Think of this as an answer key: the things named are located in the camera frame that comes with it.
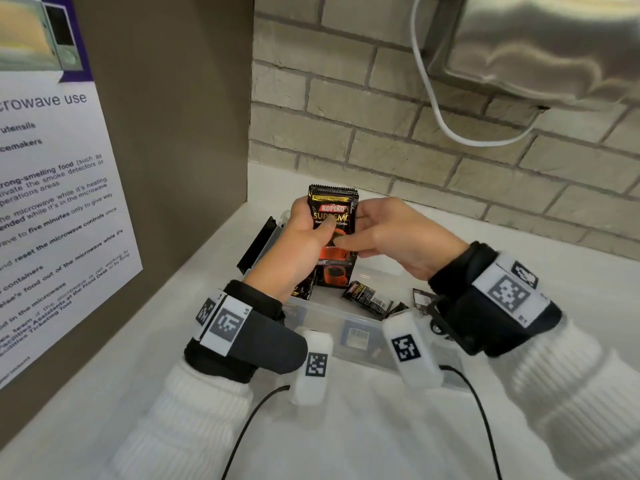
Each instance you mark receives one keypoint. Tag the stainless steel dispenser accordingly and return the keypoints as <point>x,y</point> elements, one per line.
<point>540,39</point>

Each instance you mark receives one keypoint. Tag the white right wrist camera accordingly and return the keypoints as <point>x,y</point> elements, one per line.
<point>410,349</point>

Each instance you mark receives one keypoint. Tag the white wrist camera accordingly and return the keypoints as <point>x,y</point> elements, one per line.
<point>410,349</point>
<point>314,367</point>

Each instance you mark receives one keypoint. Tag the person's left forearm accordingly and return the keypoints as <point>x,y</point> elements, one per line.
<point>185,424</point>

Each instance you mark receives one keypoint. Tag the person's right hand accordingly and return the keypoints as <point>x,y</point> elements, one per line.
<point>415,239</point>

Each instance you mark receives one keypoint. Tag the black plastic holder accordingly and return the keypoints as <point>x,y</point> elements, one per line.
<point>260,244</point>

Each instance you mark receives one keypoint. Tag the person's left hand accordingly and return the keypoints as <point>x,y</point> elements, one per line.
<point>292,249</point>

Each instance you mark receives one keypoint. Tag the white instruction poster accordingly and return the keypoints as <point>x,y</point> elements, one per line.
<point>55,194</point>

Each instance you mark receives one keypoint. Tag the person's right forearm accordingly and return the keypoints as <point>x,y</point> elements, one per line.
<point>575,394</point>

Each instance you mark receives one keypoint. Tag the black coffee sachet bundle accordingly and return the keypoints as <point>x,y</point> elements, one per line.
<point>334,264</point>

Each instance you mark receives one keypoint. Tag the person's left thumb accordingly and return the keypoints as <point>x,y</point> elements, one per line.
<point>322,230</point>

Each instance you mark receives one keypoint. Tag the clear plastic container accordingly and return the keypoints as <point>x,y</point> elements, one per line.
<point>365,339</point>

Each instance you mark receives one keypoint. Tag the brown cabinet side panel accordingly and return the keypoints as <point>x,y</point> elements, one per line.
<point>175,119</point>

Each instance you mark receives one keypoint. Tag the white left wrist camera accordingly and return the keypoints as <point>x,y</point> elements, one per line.
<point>314,367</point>

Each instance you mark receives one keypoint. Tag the person's right thumb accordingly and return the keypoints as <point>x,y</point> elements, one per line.
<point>352,238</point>

